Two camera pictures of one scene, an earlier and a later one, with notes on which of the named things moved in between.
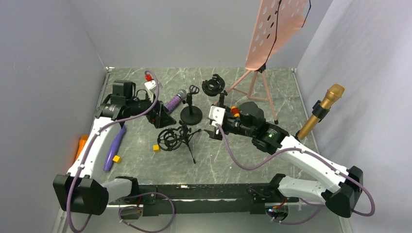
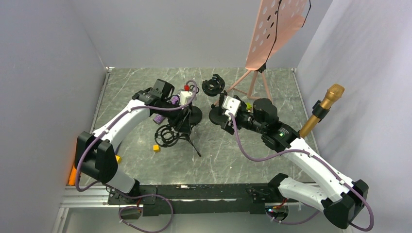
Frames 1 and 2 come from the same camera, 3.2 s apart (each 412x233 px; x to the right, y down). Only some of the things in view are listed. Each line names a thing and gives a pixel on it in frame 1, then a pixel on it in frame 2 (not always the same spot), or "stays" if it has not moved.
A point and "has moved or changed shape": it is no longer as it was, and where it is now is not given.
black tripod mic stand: [171, 140] has moved or changed shape
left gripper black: [164, 119] to [180, 122]
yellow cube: [117, 158] stays
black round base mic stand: [191, 115] stays
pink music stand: [278, 20] stays
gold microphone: [334, 92] stays
